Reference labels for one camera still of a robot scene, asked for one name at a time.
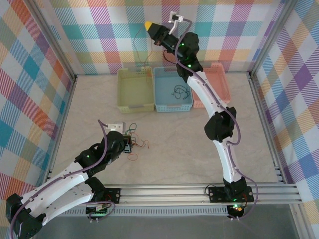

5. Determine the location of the aluminium side rail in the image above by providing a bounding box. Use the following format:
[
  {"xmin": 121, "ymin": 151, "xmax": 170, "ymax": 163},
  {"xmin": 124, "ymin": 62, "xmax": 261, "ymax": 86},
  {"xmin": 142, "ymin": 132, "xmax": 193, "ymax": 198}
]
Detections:
[
  {"xmin": 248, "ymin": 72, "xmax": 286, "ymax": 184},
  {"xmin": 42, "ymin": 76, "xmax": 78, "ymax": 187}
]

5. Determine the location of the green terminal controller board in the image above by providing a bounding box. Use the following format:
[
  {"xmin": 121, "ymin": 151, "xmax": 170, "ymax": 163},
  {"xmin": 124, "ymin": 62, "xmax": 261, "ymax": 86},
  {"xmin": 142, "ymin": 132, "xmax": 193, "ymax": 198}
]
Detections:
[{"xmin": 86, "ymin": 203, "xmax": 112, "ymax": 217}]

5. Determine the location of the green plastic basket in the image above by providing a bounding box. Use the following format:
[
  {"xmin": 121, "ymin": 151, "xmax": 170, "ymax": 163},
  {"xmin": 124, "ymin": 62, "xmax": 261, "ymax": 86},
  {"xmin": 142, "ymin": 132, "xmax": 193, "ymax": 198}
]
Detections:
[{"xmin": 117, "ymin": 66, "xmax": 157, "ymax": 115}]

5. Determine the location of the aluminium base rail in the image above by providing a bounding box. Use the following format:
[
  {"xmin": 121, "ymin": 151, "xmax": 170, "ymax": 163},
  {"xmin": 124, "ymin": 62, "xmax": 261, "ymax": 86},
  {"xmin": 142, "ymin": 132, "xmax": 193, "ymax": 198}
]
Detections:
[{"xmin": 26, "ymin": 183, "xmax": 304, "ymax": 208}]

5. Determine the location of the aluminium upright post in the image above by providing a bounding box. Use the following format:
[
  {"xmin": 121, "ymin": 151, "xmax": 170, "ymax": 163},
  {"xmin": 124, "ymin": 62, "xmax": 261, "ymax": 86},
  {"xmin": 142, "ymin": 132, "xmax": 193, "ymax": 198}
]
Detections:
[
  {"xmin": 29, "ymin": 0, "xmax": 78, "ymax": 81},
  {"xmin": 248, "ymin": 0, "xmax": 296, "ymax": 77}
]

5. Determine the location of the grey slotted cable duct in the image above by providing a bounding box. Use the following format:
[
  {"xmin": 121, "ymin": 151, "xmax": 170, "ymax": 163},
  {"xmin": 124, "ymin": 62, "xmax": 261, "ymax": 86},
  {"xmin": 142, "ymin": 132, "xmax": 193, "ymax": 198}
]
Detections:
[{"xmin": 39, "ymin": 207, "xmax": 229, "ymax": 218}]

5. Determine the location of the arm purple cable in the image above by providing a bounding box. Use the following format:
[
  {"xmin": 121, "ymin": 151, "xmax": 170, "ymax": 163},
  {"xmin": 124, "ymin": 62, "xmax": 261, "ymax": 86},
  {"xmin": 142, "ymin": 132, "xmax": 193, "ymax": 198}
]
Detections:
[
  {"xmin": 9, "ymin": 119, "xmax": 117, "ymax": 239},
  {"xmin": 174, "ymin": 18, "xmax": 259, "ymax": 222}
]

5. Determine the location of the thin orange cable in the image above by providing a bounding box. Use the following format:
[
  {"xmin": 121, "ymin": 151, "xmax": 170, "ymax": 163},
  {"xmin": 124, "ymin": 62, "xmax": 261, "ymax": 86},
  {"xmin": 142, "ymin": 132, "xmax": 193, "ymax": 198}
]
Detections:
[{"xmin": 127, "ymin": 135, "xmax": 151, "ymax": 161}]

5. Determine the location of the thin dark green cable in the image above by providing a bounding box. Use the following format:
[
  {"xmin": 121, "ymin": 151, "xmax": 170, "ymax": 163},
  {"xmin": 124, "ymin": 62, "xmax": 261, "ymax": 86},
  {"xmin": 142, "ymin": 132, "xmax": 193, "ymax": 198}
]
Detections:
[{"xmin": 125, "ymin": 122, "xmax": 138, "ymax": 140}]

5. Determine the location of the thin black cable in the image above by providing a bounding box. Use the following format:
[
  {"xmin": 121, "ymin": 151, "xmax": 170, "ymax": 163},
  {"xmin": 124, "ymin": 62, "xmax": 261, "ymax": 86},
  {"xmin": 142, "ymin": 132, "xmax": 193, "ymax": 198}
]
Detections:
[{"xmin": 170, "ymin": 85, "xmax": 190, "ymax": 100}]

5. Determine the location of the blue plastic basket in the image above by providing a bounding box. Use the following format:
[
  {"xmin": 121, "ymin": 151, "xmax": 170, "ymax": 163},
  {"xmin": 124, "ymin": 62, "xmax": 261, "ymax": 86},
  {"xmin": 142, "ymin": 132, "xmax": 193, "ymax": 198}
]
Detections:
[{"xmin": 153, "ymin": 66, "xmax": 195, "ymax": 113}]

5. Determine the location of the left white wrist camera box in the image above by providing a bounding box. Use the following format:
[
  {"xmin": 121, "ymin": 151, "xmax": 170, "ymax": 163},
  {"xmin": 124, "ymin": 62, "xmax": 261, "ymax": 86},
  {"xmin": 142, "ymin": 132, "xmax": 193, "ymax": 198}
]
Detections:
[{"xmin": 106, "ymin": 121, "xmax": 126, "ymax": 133}]

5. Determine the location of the pink plastic basket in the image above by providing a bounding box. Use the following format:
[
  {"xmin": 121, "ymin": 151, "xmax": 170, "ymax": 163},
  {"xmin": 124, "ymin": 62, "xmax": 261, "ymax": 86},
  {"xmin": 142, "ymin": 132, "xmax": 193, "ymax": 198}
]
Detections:
[{"xmin": 191, "ymin": 62, "xmax": 231, "ymax": 109}]

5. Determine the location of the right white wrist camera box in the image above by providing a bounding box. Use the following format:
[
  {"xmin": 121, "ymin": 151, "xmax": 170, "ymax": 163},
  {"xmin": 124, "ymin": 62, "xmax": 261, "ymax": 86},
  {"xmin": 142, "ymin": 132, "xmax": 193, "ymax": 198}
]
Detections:
[{"xmin": 168, "ymin": 11, "xmax": 184, "ymax": 35}]

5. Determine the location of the small lit controller board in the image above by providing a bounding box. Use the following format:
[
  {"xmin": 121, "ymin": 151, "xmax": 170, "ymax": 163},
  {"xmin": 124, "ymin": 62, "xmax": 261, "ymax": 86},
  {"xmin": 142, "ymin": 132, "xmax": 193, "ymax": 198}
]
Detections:
[{"xmin": 228, "ymin": 203, "xmax": 244, "ymax": 218}]

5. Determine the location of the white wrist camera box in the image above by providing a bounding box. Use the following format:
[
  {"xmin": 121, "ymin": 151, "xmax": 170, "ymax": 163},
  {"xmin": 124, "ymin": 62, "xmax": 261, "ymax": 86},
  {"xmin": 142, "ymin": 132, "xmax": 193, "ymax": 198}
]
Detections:
[
  {"xmin": 168, "ymin": 11, "xmax": 184, "ymax": 35},
  {"xmin": 106, "ymin": 121, "xmax": 126, "ymax": 133}
]

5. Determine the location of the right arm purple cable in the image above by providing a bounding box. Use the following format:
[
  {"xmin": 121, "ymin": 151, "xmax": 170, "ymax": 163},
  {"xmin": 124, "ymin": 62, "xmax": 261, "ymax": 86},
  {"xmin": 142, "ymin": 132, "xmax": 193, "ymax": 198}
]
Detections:
[{"xmin": 174, "ymin": 18, "xmax": 259, "ymax": 222}]

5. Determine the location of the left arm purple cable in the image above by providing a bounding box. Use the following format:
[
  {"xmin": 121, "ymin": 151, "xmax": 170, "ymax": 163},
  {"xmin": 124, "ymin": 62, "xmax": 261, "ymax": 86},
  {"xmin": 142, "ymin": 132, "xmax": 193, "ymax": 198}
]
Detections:
[{"xmin": 9, "ymin": 119, "xmax": 117, "ymax": 239}]

